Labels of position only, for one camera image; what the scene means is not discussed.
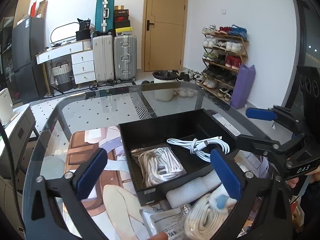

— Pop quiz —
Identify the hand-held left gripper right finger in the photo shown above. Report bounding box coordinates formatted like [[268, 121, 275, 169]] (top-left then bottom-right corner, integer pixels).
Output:
[[210, 149, 292, 232]]

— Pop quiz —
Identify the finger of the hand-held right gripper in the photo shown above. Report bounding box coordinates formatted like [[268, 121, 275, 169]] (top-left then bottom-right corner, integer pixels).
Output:
[[246, 105, 304, 137], [236, 134, 307, 159]]

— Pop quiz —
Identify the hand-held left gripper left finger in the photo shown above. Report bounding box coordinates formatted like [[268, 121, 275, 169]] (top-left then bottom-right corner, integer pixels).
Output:
[[30, 147, 108, 232]]

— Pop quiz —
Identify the white sock with blue patch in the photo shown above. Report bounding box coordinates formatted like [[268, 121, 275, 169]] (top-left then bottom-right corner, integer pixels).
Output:
[[209, 189, 238, 214]]

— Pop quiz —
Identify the white foam block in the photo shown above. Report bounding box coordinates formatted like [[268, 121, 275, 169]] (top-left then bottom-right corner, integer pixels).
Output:
[[166, 171, 223, 208]]

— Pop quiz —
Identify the cream rope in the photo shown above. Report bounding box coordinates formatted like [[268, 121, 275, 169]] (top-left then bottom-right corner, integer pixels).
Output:
[[184, 194, 238, 240]]

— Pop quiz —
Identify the black organizer box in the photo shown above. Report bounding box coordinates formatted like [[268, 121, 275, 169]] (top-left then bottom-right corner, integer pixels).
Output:
[[118, 108, 244, 207]]

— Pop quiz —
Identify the printed plastic packet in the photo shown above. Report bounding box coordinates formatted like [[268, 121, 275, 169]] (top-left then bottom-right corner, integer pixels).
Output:
[[139, 204, 193, 240]]

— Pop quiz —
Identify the person's right hand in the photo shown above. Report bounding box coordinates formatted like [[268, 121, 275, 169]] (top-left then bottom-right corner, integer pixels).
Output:
[[286, 166, 320, 188]]

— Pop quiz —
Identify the printed cartoon table mat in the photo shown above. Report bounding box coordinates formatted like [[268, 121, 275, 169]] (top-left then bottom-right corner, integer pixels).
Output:
[[64, 127, 270, 240]]

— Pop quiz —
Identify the purple bag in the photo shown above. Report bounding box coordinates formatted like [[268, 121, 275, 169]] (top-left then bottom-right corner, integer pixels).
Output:
[[229, 64, 256, 110]]

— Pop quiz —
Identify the wooden shoe rack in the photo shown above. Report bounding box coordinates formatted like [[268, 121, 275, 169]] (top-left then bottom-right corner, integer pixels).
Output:
[[200, 25, 250, 103]]

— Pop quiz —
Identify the collection of assorted shoes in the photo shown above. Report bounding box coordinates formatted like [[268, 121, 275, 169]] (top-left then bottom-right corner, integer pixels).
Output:
[[201, 24, 248, 100]]

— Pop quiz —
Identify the loose sneakers pile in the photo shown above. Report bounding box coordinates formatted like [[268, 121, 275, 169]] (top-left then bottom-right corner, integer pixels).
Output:
[[175, 67, 204, 98]]

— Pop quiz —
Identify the patterned rug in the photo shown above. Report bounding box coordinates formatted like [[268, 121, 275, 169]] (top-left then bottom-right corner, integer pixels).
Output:
[[29, 81, 158, 140]]

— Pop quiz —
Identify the white trash bin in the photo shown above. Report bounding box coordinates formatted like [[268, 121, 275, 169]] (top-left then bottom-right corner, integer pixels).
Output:
[[152, 70, 178, 102]]

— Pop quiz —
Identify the woven laundry basket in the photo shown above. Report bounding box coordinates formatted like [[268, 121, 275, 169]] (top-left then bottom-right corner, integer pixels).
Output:
[[51, 61, 73, 92]]

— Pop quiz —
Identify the white electric kettle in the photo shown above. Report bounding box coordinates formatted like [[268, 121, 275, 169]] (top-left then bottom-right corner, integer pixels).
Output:
[[0, 87, 14, 126]]

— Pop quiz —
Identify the white suitcase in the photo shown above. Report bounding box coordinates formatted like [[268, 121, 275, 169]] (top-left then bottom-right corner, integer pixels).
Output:
[[92, 34, 115, 83]]

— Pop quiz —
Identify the silver suitcase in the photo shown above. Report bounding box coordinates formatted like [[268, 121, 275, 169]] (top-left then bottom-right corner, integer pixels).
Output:
[[113, 35, 138, 82]]

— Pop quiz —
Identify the white dressing desk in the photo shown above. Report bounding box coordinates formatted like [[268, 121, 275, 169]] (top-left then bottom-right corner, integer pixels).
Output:
[[36, 41, 97, 97]]

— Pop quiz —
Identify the wooden door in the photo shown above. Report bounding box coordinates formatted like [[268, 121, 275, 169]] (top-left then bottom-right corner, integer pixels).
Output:
[[141, 0, 188, 72]]

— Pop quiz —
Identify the black refrigerator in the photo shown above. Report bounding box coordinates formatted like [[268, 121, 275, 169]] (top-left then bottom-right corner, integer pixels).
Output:
[[11, 17, 49, 104]]

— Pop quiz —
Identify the oval mirror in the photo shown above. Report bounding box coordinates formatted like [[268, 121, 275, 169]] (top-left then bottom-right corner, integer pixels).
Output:
[[50, 21, 80, 46]]

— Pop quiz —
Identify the black bag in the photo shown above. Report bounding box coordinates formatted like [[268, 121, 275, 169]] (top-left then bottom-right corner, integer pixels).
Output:
[[76, 18, 92, 41]]

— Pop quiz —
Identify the dark glass wardrobe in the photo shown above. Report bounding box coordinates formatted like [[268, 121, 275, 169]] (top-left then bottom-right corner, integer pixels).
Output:
[[0, 17, 14, 85]]

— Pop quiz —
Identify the teal suitcase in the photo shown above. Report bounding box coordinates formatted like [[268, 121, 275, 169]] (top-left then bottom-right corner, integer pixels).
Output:
[[94, 0, 115, 34]]

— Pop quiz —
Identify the cardboard sheet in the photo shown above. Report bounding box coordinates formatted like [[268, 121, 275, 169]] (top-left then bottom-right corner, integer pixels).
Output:
[[36, 0, 48, 19]]

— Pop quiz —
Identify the white charging cable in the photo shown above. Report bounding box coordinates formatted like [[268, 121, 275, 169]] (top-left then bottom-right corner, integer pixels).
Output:
[[166, 136, 230, 162]]

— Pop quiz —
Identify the bagged white cable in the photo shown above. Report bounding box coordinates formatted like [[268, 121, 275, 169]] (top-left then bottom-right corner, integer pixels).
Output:
[[131, 146, 187, 187]]

